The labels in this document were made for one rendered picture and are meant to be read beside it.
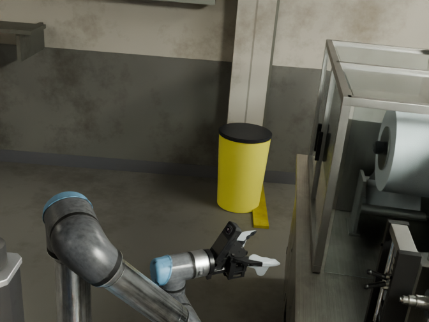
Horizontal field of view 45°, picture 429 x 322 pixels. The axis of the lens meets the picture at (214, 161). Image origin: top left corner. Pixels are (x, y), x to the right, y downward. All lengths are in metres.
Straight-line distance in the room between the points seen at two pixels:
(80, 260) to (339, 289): 1.13
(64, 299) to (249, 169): 2.91
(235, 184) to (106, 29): 1.70
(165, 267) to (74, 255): 0.32
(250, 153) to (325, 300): 2.27
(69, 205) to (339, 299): 1.10
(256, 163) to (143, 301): 2.96
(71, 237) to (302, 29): 3.62
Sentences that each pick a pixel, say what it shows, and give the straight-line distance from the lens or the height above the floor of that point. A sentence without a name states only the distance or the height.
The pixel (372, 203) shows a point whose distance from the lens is 1.96.
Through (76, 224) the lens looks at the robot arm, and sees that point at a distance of 1.17.
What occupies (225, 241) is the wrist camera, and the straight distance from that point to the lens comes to 1.45.
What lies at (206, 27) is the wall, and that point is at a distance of 4.49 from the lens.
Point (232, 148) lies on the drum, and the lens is 4.05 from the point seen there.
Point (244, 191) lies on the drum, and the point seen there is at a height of 0.21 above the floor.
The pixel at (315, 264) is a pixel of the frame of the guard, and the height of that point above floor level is 0.94.
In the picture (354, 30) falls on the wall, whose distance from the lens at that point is 4.61.
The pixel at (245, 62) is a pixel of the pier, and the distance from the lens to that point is 4.28.
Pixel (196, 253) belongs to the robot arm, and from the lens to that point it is 1.44.
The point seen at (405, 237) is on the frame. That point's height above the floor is 1.44.
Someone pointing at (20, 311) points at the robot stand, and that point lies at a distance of 0.98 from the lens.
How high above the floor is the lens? 2.04
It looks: 23 degrees down
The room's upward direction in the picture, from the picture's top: 5 degrees clockwise
